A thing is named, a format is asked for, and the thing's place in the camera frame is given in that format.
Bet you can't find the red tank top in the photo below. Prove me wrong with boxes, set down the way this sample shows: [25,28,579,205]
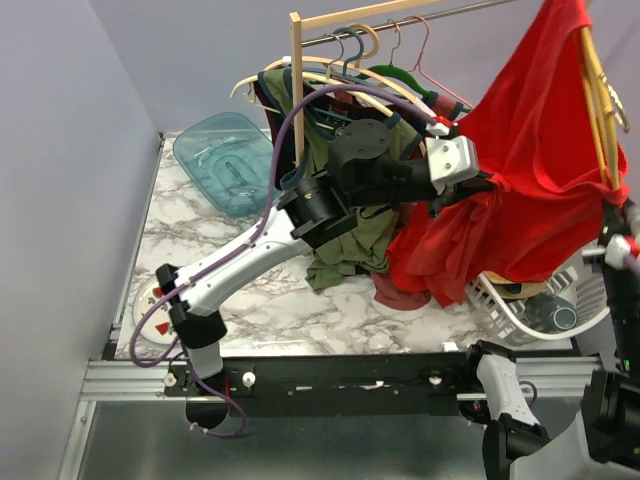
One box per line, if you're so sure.
[387,1,630,306]

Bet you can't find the yellow hanger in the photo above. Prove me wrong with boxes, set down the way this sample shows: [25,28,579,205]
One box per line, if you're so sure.
[576,26,630,189]

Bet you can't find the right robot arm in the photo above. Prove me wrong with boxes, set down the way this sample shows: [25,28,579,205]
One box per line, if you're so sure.
[459,200,639,479]

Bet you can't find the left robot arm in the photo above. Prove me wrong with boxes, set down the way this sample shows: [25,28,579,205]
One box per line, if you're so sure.
[156,120,490,395]

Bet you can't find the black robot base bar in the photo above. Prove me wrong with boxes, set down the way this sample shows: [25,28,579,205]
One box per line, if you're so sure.
[164,344,541,431]

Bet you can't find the green velvet hanger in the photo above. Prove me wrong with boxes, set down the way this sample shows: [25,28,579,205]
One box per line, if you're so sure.
[368,64,434,98]

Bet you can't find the green tank top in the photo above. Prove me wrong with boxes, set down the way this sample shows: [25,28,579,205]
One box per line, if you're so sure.
[255,68,426,291]

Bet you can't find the cream wooden hanger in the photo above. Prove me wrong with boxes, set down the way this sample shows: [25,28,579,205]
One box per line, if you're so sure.
[228,23,434,121]

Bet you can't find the blue plastic hanger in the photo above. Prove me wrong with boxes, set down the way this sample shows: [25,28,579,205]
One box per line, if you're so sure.
[289,23,420,105]

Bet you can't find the dark maroon tank top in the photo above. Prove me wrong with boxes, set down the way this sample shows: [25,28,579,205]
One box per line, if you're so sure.
[253,81,295,186]

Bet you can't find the white laundry basket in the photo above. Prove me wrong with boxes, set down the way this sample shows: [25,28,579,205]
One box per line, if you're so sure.
[466,253,609,348]

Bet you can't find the wooden clothes rack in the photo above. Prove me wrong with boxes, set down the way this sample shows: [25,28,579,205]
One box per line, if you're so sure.
[288,0,596,166]

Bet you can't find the blue plastic tub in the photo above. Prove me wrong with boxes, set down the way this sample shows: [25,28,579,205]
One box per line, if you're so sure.
[173,112,272,217]

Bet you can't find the watermelon pattern plate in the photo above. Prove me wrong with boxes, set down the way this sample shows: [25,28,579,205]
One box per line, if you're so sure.
[131,277,181,347]

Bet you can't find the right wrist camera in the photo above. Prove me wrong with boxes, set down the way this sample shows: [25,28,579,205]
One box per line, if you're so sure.
[582,199,640,269]

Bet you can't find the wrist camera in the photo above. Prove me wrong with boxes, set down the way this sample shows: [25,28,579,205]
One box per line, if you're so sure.
[425,117,480,185]
[582,199,640,269]

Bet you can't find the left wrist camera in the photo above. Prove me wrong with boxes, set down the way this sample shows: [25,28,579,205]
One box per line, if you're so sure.
[425,117,480,185]

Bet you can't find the pink wire hanger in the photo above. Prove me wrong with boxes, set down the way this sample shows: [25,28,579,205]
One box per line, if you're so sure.
[407,14,474,109]

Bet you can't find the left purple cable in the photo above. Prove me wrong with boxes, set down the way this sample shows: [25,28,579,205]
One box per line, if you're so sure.
[128,83,441,369]

